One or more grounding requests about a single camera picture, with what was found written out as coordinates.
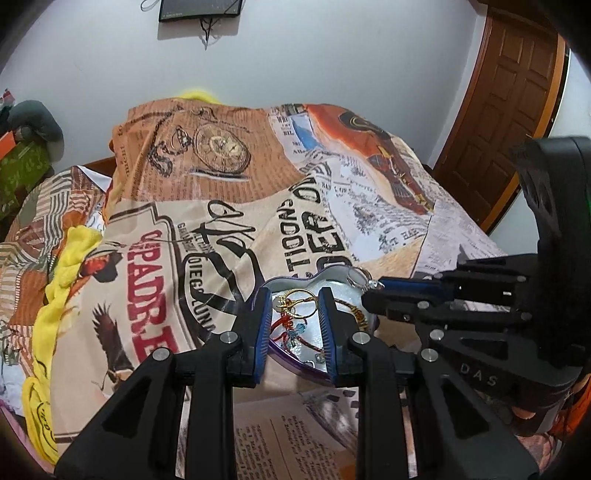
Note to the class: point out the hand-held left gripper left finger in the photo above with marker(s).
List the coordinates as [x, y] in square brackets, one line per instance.
[263, 332]

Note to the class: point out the brown wooden door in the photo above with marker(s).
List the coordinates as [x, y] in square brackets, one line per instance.
[503, 110]

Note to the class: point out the green patterned bag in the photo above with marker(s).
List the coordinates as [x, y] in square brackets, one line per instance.
[21, 180]

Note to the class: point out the gold bangle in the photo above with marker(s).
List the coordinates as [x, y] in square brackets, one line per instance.
[300, 302]

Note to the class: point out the yellow fuzzy cloth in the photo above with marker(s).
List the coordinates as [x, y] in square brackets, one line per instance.
[198, 94]

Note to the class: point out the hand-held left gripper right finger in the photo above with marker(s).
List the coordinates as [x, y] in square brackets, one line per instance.
[328, 332]

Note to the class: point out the small black wall monitor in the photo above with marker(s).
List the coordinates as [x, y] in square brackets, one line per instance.
[201, 9]

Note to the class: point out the purple heart-shaped tin box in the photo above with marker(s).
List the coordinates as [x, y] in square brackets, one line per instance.
[304, 355]

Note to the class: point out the yellow towel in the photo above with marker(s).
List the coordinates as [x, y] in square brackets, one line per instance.
[55, 295]

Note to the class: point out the printed blanket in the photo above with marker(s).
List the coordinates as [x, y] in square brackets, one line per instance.
[207, 194]

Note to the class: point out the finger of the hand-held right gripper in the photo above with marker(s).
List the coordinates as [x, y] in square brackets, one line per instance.
[411, 285]
[401, 308]

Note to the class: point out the orange box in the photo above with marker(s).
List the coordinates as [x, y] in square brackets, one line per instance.
[7, 141]

